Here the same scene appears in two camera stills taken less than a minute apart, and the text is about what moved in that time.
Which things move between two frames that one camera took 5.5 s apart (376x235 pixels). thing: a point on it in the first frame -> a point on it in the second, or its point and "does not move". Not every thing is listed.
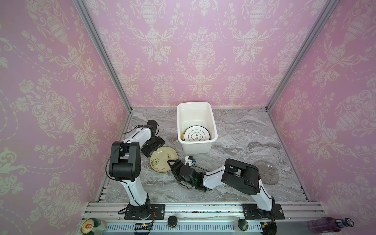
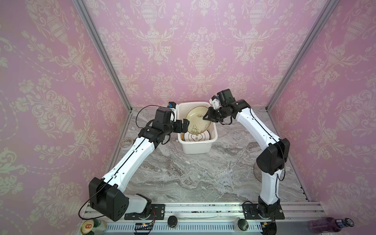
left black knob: (172, 221) does not move
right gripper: (177, 168) -> (214, 113)
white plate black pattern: (196, 133) does not move
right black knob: (243, 224) does not move
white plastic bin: (196, 113) does not move
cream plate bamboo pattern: (158, 159) -> (197, 124)
